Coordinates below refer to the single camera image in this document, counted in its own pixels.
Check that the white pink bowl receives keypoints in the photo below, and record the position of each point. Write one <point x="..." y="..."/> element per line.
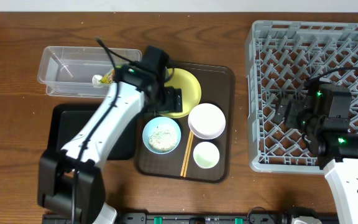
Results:
<point x="207" y="121"/>

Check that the black rectangular tray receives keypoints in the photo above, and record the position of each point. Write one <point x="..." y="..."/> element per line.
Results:
<point x="68" y="120"/>

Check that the white tissue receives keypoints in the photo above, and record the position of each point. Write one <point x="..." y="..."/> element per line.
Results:
<point x="96" y="81"/>

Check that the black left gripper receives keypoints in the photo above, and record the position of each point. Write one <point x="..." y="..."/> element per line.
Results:
<point x="174" y="104"/>

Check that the grey dishwasher rack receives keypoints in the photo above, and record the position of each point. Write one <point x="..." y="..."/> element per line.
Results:
<point x="280" y="57"/>

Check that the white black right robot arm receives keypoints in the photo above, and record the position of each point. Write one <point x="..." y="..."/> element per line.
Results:
<point x="323" y="119"/>

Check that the light blue bowl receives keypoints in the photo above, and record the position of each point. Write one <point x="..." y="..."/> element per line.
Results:
<point x="156" y="122"/>

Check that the green orange snack wrapper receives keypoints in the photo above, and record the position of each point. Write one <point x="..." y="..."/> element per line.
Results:
<point x="108" y="78"/>

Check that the rice grains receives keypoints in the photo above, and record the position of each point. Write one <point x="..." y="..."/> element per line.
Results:
<point x="163" y="138"/>

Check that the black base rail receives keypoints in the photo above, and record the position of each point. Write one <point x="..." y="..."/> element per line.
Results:
<point x="257" y="215"/>

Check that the dark brown serving tray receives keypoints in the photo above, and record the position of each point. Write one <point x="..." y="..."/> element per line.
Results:
<point x="217" y="87"/>

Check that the clear plastic bin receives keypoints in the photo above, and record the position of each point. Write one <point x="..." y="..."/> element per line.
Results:
<point x="64" y="55"/>

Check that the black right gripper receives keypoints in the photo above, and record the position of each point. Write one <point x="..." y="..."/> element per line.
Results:
<point x="284" y="109"/>

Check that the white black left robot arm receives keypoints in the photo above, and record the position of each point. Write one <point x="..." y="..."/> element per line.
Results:
<point x="70" y="179"/>

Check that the yellow round plate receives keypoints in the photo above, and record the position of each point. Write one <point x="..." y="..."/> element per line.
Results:
<point x="190" y="88"/>

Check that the small light green bowl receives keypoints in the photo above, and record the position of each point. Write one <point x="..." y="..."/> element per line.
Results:
<point x="206" y="155"/>

